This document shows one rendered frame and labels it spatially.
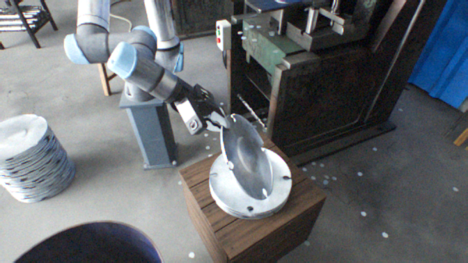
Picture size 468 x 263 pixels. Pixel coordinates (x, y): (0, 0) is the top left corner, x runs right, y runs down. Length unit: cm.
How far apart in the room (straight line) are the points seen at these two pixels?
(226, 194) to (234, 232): 12
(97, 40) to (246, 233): 69
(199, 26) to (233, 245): 232
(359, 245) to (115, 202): 114
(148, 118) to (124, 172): 41
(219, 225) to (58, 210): 90
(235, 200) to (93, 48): 60
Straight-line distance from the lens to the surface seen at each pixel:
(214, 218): 90
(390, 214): 151
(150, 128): 130
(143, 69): 65
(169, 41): 108
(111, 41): 75
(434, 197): 169
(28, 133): 150
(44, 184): 155
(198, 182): 98
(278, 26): 125
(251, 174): 81
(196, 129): 66
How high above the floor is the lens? 115
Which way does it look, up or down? 44 degrees down
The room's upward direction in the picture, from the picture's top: straight up
